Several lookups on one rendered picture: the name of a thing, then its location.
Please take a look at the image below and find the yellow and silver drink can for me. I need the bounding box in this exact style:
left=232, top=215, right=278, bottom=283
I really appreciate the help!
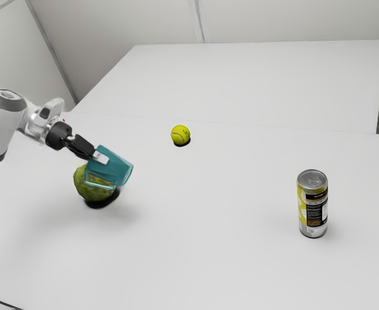
left=296, top=169, right=329, bottom=239

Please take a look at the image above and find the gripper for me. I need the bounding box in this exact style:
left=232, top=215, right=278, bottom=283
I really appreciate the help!
left=45, top=121, right=110, bottom=165

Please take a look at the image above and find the yellow tennis ball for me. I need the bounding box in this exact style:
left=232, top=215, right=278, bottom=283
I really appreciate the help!
left=170, top=124, right=192, bottom=145

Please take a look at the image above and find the green bumpy round fruit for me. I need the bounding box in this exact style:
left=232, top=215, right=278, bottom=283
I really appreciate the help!
left=72, top=163, right=120, bottom=204

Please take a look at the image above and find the teal faceted mug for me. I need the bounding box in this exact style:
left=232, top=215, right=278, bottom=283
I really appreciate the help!
left=83, top=144, right=134, bottom=191

